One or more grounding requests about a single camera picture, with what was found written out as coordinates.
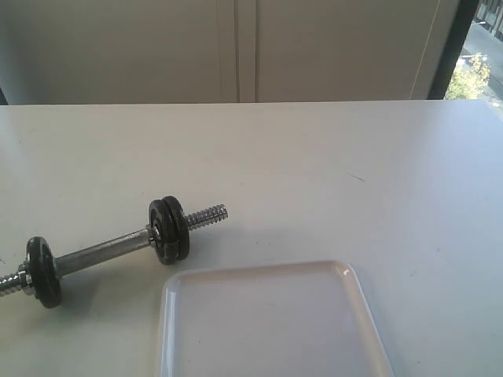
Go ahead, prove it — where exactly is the chrome threaded dumbbell bar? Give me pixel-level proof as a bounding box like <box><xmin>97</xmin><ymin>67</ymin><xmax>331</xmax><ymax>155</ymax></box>
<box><xmin>1</xmin><ymin>204</ymin><xmax>228</xmax><ymax>297</ymax></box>

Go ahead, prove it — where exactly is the black weight plate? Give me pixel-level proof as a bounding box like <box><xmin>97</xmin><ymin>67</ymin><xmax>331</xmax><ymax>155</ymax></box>
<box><xmin>163</xmin><ymin>196</ymin><xmax>190</xmax><ymax>261</ymax></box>

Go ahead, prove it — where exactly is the black plate near thread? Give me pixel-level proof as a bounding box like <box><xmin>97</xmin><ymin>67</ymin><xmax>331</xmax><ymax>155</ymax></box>
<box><xmin>149</xmin><ymin>199</ymin><xmax>179</xmax><ymax>265</ymax></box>

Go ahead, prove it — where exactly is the white rectangular tray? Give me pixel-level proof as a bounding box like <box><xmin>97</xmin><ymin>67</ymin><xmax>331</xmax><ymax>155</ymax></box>
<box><xmin>156</xmin><ymin>260</ymin><xmax>393</xmax><ymax>376</ymax></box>

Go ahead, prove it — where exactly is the black plate far end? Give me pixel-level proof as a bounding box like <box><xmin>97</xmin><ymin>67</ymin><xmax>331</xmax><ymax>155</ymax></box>
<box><xmin>26</xmin><ymin>236</ymin><xmax>62</xmax><ymax>309</ymax></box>

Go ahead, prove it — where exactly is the chrome collar nut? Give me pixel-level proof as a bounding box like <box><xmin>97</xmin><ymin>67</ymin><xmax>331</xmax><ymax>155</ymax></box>
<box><xmin>18</xmin><ymin>265</ymin><xmax>34</xmax><ymax>295</ymax></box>

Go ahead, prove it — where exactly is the dark window frame post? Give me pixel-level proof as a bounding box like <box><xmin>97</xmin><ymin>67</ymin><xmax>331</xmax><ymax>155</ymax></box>
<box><xmin>427</xmin><ymin>0</ymin><xmax>479</xmax><ymax>100</ymax></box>

